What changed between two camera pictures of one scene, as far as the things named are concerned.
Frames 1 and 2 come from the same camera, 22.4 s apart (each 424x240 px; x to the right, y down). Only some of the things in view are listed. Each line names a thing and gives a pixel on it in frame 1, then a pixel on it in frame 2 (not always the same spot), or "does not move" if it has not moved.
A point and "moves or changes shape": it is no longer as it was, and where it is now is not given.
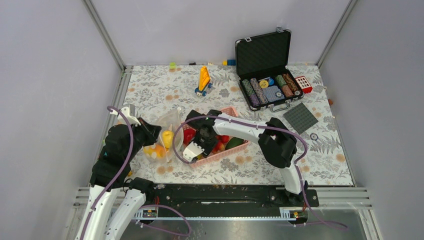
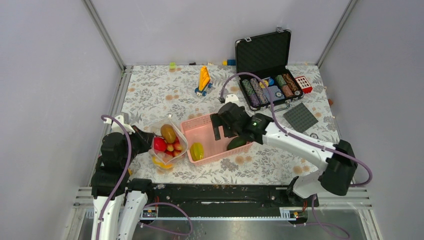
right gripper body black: x=206 y=143 -> x=229 y=131
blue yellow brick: x=230 y=62 does not move
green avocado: x=234 y=141 does not move
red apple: x=189 y=134 -> x=160 y=144
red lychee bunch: x=219 y=146 -> x=174 y=148
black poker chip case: x=261 y=67 does not move
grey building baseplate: x=300 y=118 does not move
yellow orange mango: x=156 y=151 -> x=160 y=164
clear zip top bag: x=170 y=139 moves or changes shape
